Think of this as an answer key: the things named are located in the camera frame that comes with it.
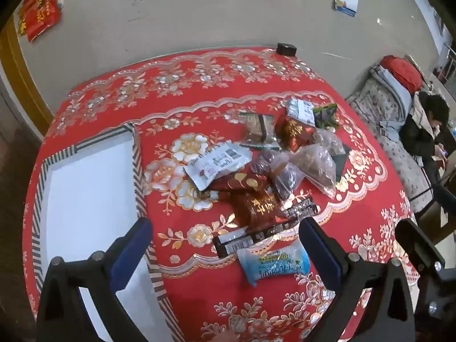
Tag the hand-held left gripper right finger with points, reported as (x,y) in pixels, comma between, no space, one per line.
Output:
(319,253)

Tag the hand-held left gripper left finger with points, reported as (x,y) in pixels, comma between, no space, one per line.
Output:
(131,253)

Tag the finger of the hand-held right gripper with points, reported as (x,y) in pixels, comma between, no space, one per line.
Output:
(447,199)
(418,245)

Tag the blue and white candy packet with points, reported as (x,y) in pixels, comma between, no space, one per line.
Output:
(274,262)

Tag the short black stick packet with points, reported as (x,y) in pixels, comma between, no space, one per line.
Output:
(301,208)

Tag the long black stick packet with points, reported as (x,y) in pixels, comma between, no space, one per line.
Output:
(245,240)

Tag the dark red packet gold characters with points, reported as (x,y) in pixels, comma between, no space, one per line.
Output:
(256,208)

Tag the white box with striped rim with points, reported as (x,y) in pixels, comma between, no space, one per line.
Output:
(89,185)

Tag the clear bag of brown nuts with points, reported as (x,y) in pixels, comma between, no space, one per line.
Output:
(315,167)

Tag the clear bag of dark snacks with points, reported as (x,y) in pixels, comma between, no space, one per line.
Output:
(281,174)

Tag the dark green packet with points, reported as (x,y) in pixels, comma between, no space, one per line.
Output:
(342,164)

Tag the red packet with gold leaves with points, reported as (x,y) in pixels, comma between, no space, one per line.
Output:
(242,182)

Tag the small clear plastic bag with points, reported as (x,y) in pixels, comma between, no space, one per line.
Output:
(329,140)

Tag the bright red packet gold characters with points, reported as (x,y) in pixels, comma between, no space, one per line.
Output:
(294,133)

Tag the white snack packet with barcode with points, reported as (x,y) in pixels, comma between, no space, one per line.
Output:
(217,164)

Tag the small green snack packet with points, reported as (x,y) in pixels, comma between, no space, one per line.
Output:
(326,115)

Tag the clear packet of brown crackers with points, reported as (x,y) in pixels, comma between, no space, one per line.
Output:
(258,128)

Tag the silver snack packet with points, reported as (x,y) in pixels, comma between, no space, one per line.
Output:
(301,110)

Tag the floral quilt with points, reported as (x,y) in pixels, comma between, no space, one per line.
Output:
(384,114)

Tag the red pillow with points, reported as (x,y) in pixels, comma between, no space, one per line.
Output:
(402,73)

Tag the red floral tablecloth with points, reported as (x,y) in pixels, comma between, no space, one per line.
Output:
(199,89)

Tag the black round container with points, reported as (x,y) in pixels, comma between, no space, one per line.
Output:
(286,49)

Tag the yellow door frame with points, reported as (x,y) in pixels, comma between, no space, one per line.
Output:
(21,78)

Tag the red wall banner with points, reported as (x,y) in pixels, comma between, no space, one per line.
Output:
(41,7)

